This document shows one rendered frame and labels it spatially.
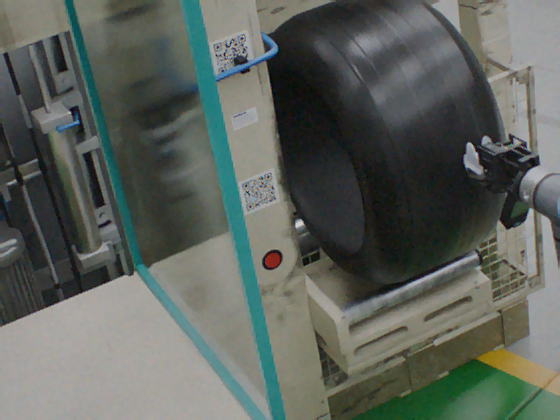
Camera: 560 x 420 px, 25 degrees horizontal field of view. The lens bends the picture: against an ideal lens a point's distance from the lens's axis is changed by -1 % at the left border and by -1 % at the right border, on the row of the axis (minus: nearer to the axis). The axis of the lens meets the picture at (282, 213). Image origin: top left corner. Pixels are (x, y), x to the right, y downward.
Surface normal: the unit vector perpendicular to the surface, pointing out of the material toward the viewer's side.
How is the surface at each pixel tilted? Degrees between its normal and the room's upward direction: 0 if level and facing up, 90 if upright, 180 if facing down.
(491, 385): 0
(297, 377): 90
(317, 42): 43
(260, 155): 90
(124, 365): 0
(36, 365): 0
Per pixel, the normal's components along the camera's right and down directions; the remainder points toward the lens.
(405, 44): 0.08, -0.52
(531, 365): -0.15, -0.83
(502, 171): 0.43, 0.34
